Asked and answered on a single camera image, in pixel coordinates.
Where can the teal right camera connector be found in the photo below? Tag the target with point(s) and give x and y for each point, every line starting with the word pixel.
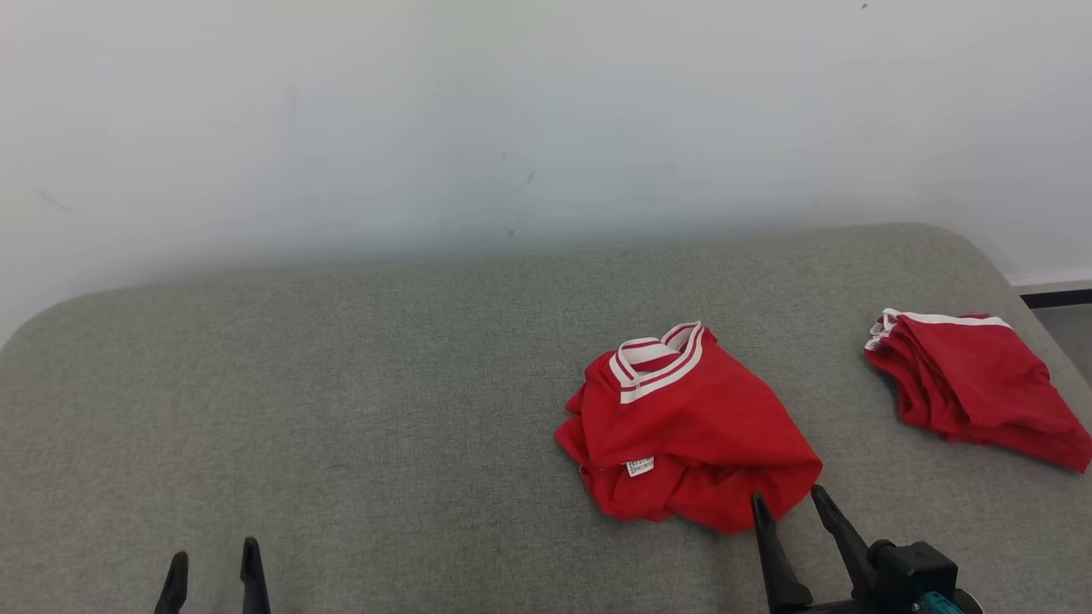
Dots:
pixel 938 604

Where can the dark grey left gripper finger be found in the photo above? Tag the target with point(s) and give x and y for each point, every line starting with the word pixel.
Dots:
pixel 173 588
pixel 253 584

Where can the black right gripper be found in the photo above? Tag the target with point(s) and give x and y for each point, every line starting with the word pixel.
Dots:
pixel 832 608

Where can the red shorts white hem band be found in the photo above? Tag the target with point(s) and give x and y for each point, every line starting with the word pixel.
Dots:
pixel 981 384

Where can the white baseboard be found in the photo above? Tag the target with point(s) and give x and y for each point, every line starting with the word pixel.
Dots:
pixel 1054 286

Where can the red shirt striped white collar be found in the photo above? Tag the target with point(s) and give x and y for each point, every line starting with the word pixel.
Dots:
pixel 699 435

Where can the black floor edge strip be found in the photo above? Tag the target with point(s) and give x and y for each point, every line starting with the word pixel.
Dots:
pixel 1058 298

